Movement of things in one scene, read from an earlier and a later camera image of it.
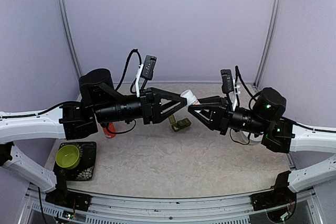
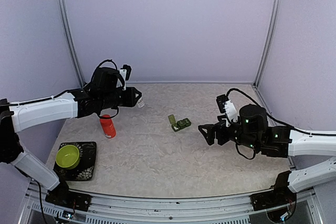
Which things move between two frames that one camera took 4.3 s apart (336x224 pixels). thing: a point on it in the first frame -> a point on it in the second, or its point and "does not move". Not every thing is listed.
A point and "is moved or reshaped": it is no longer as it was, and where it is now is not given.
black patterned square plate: x=86 y=168 does not move
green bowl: x=67 y=156 does not move
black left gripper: x=150 y=114 -> x=131 y=100
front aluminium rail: x=115 y=209 does not move
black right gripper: x=220 y=116 -> x=220 y=127
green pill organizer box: x=176 y=126 does not move
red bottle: x=112 y=127 does not move
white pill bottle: x=191 y=99 is moved or reshaped
